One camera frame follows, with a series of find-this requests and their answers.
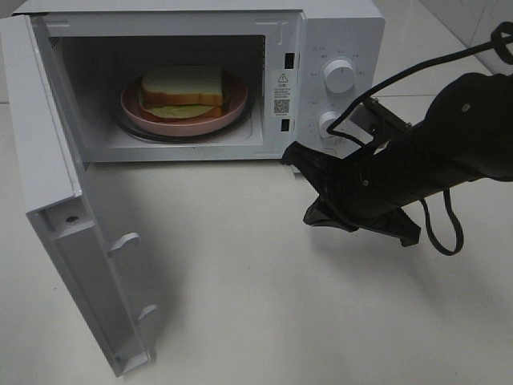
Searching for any white power knob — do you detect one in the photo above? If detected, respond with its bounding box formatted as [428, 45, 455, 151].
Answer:
[323, 59, 355, 94]

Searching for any pink round plate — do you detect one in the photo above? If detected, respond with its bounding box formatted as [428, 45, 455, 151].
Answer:
[120, 71, 249, 139]

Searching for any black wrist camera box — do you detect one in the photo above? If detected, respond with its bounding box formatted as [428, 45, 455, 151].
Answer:
[341, 98, 413, 150]

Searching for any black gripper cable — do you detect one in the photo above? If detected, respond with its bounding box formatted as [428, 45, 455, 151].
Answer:
[326, 22, 513, 254]

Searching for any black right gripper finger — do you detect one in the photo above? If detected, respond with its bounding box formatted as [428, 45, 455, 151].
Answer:
[303, 198, 421, 247]
[280, 141, 341, 179]

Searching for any white microwave oven body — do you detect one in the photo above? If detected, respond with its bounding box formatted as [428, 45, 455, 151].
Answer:
[11, 1, 385, 163]

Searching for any white microwave door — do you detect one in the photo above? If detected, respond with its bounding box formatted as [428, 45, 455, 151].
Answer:
[1, 14, 157, 376]

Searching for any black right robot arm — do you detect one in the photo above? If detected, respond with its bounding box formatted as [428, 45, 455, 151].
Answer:
[281, 73, 512, 246]

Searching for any white bread sandwich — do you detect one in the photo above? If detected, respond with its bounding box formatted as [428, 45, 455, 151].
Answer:
[138, 65, 229, 120]

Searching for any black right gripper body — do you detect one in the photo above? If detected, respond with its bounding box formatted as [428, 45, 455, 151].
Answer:
[308, 160, 397, 218]

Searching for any white timer knob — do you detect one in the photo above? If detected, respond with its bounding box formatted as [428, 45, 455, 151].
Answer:
[318, 111, 341, 141]

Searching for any glass microwave turntable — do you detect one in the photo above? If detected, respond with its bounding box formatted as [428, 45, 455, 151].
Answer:
[111, 101, 252, 144]

